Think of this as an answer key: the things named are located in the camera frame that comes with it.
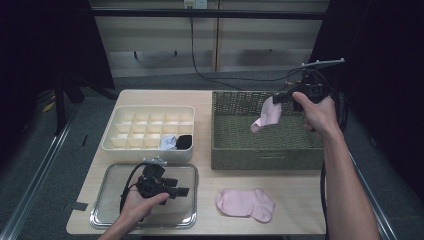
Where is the white sock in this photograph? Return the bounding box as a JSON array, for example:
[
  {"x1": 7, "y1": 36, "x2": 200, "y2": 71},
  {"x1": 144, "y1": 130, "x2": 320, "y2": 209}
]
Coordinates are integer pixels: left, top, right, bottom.
[{"x1": 158, "y1": 133, "x2": 178, "y2": 151}]

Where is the black horizontal metal bar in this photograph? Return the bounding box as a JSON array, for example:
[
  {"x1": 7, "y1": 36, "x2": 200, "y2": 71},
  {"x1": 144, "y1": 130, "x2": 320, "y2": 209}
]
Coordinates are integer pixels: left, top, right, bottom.
[{"x1": 89, "y1": 8, "x2": 328, "y2": 20}]

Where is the black curtain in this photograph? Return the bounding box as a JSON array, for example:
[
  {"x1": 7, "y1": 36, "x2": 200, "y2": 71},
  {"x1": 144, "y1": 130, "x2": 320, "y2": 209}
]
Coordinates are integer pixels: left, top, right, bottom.
[
  {"x1": 301, "y1": 0, "x2": 424, "y2": 201},
  {"x1": 0, "y1": 0, "x2": 116, "y2": 168}
]

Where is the black metal stand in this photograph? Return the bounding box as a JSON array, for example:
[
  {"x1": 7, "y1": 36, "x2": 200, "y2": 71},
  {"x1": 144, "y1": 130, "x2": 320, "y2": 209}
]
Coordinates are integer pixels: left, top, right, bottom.
[{"x1": 54, "y1": 66, "x2": 118, "y2": 134}]

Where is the person's left hand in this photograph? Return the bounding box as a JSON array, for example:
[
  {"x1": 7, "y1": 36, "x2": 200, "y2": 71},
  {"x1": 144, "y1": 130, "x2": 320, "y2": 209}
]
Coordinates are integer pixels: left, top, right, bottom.
[{"x1": 119, "y1": 186, "x2": 170, "y2": 228}]

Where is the black sock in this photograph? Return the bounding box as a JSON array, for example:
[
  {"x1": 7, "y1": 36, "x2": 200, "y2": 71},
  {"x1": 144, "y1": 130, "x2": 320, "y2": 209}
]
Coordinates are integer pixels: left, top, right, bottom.
[{"x1": 175, "y1": 134, "x2": 193, "y2": 151}]

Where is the white wall power outlet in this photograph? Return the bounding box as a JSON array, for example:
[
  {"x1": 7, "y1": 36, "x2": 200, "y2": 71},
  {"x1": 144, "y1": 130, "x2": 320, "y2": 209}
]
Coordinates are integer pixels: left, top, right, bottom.
[{"x1": 183, "y1": 0, "x2": 208, "y2": 10}]

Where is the person's right hand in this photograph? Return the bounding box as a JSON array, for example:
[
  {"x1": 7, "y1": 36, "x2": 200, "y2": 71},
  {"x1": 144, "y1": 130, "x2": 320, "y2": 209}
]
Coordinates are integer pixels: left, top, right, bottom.
[{"x1": 292, "y1": 91, "x2": 339, "y2": 136}]

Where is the clear plastic box lid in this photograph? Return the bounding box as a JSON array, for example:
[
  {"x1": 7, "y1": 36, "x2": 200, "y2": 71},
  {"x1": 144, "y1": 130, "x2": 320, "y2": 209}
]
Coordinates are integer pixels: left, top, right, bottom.
[{"x1": 89, "y1": 163, "x2": 199, "y2": 230}]

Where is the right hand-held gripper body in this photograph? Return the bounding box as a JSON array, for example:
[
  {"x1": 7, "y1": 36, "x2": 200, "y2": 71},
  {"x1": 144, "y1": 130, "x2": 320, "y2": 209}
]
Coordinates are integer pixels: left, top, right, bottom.
[{"x1": 293, "y1": 58, "x2": 346, "y2": 104}]

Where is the right hand-held gripper black cable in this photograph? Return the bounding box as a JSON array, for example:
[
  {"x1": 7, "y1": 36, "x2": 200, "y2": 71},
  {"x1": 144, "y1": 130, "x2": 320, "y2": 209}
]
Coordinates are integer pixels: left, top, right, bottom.
[{"x1": 319, "y1": 71, "x2": 349, "y2": 240}]

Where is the cream divided storage box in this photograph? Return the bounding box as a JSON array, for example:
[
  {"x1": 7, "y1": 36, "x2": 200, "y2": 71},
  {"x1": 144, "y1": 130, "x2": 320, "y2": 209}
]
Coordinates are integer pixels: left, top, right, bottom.
[{"x1": 101, "y1": 105, "x2": 196, "y2": 164}]

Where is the metal floor rail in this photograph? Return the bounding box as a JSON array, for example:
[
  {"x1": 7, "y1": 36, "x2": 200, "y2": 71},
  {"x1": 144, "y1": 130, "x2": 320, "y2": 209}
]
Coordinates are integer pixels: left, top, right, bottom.
[
  {"x1": 346, "y1": 149, "x2": 399, "y2": 240},
  {"x1": 0, "y1": 99, "x2": 83, "y2": 240}
]

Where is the black wall cable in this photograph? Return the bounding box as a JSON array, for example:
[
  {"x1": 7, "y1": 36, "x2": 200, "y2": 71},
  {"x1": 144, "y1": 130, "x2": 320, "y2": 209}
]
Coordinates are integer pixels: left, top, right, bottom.
[{"x1": 189, "y1": 16, "x2": 306, "y2": 92}]

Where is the green woven basket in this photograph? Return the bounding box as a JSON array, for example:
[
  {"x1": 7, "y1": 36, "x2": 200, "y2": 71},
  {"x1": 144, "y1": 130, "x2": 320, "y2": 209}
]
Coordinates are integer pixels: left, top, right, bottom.
[{"x1": 210, "y1": 90, "x2": 329, "y2": 171}]

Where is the left hand-held gripper black cable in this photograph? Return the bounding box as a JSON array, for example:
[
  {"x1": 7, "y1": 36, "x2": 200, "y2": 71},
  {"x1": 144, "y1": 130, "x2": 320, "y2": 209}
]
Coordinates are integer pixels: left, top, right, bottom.
[{"x1": 119, "y1": 162, "x2": 148, "y2": 214}]

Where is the hand-held gripper black cable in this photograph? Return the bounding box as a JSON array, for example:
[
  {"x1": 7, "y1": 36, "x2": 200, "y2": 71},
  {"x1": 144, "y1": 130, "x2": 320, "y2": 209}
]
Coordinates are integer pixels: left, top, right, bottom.
[
  {"x1": 319, "y1": 71, "x2": 349, "y2": 240},
  {"x1": 119, "y1": 162, "x2": 148, "y2": 214}
]

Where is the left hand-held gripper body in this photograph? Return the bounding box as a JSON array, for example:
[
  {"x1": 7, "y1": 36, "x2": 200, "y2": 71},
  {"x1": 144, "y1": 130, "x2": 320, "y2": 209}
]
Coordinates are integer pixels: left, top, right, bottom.
[{"x1": 136, "y1": 156, "x2": 176, "y2": 199}]

